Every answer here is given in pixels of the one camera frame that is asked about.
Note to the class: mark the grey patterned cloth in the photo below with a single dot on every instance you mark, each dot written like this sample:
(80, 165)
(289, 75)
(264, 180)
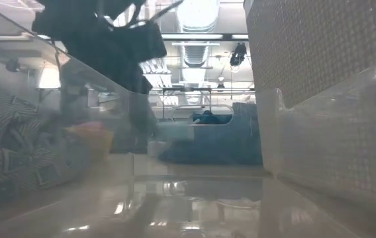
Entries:
(2, 109)

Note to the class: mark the thin black gantry frame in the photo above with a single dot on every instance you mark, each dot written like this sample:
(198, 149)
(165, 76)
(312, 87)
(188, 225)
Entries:
(188, 89)

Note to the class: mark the silver ceiling air duct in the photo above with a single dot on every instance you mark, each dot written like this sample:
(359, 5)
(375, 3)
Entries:
(196, 16)

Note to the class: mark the clear plastic container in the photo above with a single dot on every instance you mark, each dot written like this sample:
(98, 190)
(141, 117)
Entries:
(188, 205)

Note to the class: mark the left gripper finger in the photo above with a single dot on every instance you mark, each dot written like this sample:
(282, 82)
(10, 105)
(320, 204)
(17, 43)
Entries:
(143, 115)

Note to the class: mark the white perforated plastic basket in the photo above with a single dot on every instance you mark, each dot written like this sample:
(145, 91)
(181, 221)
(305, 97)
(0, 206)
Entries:
(323, 39)

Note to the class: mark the yellow plastic basket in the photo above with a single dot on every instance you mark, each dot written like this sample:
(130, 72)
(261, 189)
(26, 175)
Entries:
(98, 142)

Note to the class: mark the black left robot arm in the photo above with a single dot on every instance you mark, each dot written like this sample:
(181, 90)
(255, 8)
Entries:
(62, 16)

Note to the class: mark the black overhead camera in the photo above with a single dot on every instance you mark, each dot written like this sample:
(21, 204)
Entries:
(239, 53)

